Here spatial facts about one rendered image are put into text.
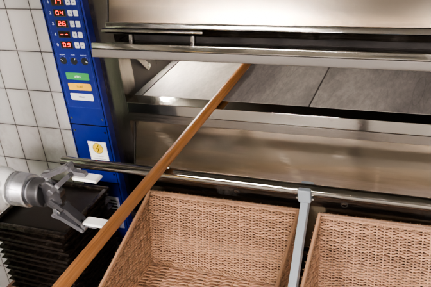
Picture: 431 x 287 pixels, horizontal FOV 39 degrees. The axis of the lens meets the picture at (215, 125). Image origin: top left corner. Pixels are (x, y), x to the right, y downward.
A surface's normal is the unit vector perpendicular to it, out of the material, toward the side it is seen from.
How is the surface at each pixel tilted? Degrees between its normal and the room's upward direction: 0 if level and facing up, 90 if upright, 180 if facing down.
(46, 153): 90
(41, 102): 90
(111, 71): 90
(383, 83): 0
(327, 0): 70
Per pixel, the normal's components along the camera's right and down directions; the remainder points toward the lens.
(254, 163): -0.36, 0.13
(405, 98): -0.11, -0.88
